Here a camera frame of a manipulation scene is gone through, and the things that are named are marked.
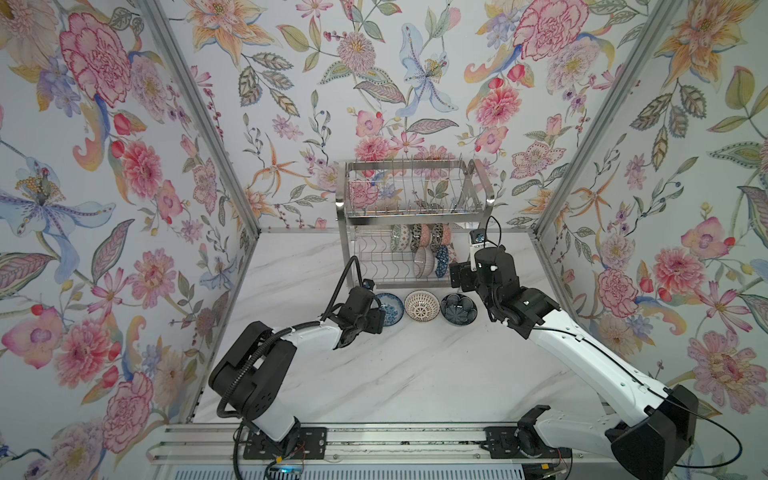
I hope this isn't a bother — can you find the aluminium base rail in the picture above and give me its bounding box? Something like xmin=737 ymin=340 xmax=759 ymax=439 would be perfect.
xmin=148 ymin=422 xmax=615 ymax=466

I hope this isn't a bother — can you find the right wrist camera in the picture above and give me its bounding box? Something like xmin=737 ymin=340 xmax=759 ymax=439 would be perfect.
xmin=469 ymin=228 xmax=487 ymax=272

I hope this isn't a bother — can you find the steel two-tier dish rack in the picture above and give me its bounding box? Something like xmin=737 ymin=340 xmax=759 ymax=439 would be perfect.
xmin=335 ymin=158 xmax=497 ymax=289

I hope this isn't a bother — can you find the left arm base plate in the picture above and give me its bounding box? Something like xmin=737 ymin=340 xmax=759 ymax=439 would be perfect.
xmin=242 ymin=427 xmax=328 ymax=460

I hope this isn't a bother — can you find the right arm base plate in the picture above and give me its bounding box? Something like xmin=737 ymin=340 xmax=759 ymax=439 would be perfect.
xmin=480 ymin=426 xmax=572 ymax=462

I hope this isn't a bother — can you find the orange pattern bowl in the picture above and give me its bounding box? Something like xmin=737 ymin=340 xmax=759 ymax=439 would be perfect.
xmin=410 ymin=224 xmax=431 ymax=252

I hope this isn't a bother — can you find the purple striped bowl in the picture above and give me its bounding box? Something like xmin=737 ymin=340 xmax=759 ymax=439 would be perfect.
xmin=413 ymin=247 xmax=436 ymax=279

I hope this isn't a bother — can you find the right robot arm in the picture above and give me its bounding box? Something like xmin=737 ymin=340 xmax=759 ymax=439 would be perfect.
xmin=450 ymin=239 xmax=706 ymax=479

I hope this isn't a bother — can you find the blue triangle pattern bowl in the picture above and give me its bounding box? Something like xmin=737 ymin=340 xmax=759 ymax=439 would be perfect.
xmin=434 ymin=244 xmax=457 ymax=279

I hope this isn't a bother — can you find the green geometric pattern bowl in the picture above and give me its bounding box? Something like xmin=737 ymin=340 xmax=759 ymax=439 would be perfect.
xmin=390 ymin=224 xmax=411 ymax=253

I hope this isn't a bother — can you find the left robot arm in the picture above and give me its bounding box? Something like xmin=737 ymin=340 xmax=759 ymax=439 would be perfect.
xmin=208 ymin=256 xmax=385 ymax=443

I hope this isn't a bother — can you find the green leaf pattern bowl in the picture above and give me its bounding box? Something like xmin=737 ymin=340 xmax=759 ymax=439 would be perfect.
xmin=429 ymin=224 xmax=452 ymax=251

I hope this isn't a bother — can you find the white brown lattice bowl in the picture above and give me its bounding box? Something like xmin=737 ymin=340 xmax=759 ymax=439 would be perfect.
xmin=404 ymin=290 xmax=440 ymax=323

